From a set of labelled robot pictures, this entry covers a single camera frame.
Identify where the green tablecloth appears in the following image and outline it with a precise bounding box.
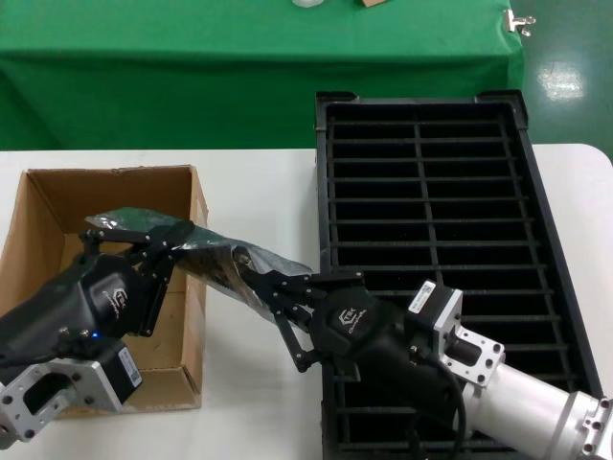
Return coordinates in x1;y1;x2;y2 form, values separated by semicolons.
0;0;524;152

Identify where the black slotted container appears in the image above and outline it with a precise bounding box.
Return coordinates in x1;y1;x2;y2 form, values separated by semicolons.
313;89;607;456

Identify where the translucent antistatic bag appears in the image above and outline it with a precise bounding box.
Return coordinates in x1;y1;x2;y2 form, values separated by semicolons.
84;205;315;323

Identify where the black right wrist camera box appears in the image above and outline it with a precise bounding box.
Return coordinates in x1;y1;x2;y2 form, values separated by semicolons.
406;280;465;346

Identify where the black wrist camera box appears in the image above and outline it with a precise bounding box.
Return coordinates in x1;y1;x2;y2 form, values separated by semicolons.
406;280;465;346
102;337;145;408

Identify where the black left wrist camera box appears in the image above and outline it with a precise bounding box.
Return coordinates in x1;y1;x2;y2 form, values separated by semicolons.
102;337;145;408

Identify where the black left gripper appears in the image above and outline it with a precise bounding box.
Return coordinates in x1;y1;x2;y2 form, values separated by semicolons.
0;219;196;371

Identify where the metal binder clip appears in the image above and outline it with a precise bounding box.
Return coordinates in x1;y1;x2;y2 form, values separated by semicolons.
502;9;536;37

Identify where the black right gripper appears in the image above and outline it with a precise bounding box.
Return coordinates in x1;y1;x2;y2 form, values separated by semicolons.
238;267;469;435

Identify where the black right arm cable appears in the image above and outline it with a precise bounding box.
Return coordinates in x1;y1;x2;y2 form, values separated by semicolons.
409;347;473;460

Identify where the open brown cardboard box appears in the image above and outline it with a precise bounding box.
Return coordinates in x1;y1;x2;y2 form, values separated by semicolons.
0;164;212;421

